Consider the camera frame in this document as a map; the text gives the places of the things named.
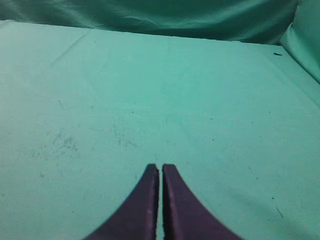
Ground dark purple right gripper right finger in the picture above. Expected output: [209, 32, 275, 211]
[162, 164, 241, 240]

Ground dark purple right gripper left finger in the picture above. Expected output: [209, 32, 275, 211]
[86, 163, 160, 240]

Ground green table cloth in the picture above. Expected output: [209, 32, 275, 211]
[0, 20, 320, 240]

